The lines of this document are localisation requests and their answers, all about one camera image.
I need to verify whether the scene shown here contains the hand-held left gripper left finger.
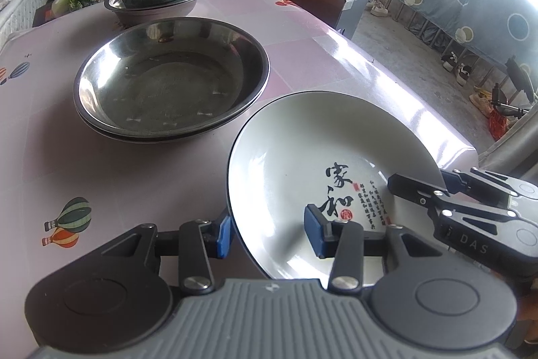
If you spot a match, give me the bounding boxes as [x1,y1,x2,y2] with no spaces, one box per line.
[99,214,233,296]

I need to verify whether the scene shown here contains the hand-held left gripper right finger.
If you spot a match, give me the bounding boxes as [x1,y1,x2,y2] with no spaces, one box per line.
[304,203,447,295]

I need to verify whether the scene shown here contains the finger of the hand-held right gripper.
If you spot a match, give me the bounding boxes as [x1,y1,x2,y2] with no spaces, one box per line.
[387,173,519,223]
[440,167,520,196]

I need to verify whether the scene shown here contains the white plate with black calligraphy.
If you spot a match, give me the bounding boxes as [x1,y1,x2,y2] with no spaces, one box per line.
[227,91,449,287]

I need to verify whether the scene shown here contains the stainless steel bowl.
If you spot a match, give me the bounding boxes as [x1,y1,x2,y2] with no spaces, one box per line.
[104,0,209,27]

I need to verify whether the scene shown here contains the grey cloth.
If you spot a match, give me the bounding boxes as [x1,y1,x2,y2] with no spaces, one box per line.
[477,102,538,175]

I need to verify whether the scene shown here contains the red plastic bag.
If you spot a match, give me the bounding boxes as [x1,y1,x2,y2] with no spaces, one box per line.
[488,111,509,141]

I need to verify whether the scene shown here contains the beige shoe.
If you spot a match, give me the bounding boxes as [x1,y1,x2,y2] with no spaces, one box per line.
[470,87,495,118]

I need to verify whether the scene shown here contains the black tripod stand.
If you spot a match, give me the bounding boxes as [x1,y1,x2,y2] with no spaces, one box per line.
[491,56,538,120]

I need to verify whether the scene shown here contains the pink balloon-print tablecloth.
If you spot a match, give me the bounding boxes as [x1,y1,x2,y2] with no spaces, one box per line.
[0,0,480,301]

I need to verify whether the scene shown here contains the stainless steel deep plate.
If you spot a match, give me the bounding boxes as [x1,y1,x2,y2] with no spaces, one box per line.
[73,16,270,135]
[76,87,270,145]

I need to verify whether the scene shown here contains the white quilted mattress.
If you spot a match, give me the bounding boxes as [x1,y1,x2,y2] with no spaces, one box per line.
[0,0,58,47]

